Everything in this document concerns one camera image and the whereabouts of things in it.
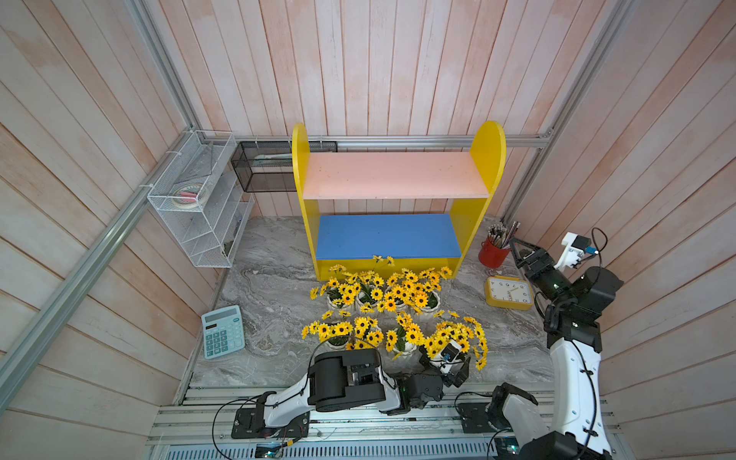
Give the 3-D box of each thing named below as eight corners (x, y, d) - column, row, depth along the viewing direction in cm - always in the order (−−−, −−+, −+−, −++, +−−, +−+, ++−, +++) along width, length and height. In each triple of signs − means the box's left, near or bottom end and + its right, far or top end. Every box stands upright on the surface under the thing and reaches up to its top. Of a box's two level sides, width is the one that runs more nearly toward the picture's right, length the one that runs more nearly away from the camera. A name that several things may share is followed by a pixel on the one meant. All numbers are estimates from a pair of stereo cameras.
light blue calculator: (207, 361, 86) (201, 356, 83) (207, 320, 94) (201, 314, 91) (245, 348, 88) (240, 343, 85) (241, 309, 97) (237, 304, 93)
